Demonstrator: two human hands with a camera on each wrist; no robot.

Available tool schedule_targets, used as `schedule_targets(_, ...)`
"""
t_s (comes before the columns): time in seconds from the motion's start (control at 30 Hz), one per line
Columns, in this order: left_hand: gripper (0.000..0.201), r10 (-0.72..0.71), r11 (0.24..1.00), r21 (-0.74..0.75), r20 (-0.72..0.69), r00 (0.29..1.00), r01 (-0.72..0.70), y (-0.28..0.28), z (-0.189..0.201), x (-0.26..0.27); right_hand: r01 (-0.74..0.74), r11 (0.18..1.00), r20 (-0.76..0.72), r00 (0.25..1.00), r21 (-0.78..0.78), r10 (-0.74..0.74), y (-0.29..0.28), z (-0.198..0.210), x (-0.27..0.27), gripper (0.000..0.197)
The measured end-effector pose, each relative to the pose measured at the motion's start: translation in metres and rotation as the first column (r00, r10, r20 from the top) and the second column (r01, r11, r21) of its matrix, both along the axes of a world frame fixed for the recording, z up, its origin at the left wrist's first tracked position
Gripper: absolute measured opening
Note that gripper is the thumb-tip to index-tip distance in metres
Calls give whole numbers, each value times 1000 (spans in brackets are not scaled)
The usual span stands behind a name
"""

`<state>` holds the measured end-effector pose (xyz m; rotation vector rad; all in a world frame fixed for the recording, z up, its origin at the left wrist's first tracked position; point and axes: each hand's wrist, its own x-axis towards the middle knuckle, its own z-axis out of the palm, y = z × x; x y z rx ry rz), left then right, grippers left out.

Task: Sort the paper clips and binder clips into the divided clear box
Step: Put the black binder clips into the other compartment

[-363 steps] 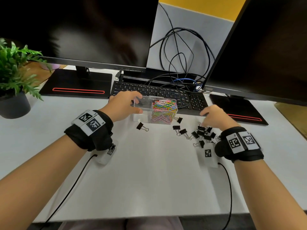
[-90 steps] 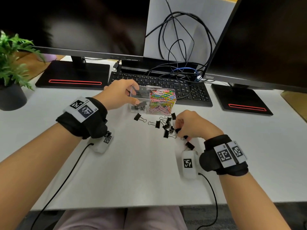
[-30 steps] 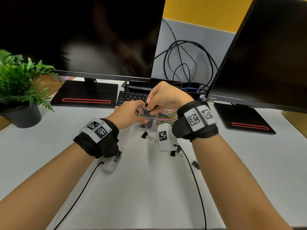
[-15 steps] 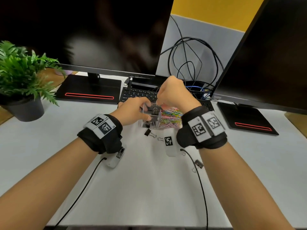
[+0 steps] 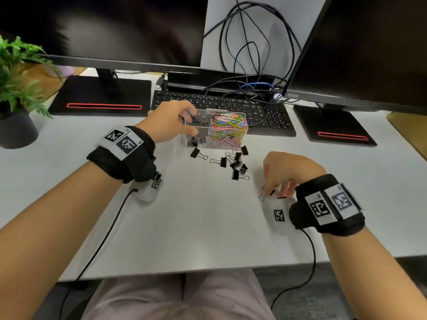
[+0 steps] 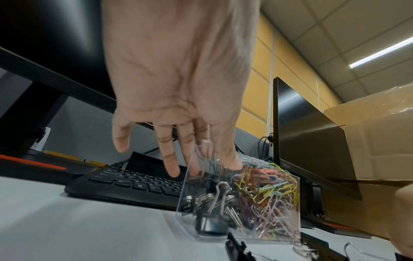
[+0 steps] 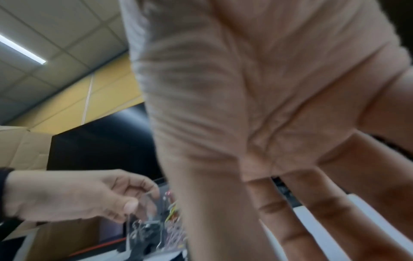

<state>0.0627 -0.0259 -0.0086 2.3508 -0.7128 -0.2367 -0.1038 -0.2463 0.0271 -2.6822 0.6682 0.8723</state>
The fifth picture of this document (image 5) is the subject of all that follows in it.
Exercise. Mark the person's right hand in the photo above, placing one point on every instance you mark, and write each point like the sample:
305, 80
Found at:
290, 166

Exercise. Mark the pile of black binder clips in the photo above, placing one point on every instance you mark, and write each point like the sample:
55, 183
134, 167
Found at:
235, 173

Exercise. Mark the person's left forearm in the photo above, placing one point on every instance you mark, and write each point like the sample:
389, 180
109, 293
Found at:
43, 239

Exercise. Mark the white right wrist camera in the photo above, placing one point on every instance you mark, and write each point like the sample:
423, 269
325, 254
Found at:
279, 226

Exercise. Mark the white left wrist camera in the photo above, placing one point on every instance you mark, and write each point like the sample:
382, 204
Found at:
146, 196

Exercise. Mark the person's left hand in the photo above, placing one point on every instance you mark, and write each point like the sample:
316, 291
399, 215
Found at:
163, 123

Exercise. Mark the black monitor stand red stripe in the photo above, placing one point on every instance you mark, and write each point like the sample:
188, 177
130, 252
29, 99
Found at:
100, 89
330, 123

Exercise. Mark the clear plastic divided box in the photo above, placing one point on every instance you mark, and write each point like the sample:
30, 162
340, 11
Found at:
196, 129

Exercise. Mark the green plant in black pot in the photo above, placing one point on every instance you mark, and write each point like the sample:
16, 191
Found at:
16, 133

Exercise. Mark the person's right forearm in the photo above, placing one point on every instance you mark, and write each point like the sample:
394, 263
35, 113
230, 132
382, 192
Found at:
373, 276

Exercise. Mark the brown cardboard box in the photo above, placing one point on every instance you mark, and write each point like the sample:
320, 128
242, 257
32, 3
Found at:
410, 133
43, 83

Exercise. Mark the black usb plug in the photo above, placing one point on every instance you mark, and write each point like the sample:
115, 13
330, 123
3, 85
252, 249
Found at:
160, 82

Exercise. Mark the black computer monitor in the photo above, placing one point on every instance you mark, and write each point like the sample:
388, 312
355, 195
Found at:
367, 53
100, 26

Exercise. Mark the heap of sorted paper clips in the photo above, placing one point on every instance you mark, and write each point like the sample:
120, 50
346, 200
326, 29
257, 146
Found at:
230, 131

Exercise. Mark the grey desk partition panel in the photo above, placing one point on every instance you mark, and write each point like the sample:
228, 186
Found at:
213, 53

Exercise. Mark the lilac cup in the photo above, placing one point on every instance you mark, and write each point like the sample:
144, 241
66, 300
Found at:
61, 71

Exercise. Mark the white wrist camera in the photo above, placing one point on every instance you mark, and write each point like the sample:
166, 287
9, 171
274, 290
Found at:
279, 226
146, 196

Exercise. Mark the black keyboard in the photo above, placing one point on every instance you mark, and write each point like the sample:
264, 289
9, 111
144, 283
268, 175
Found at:
273, 119

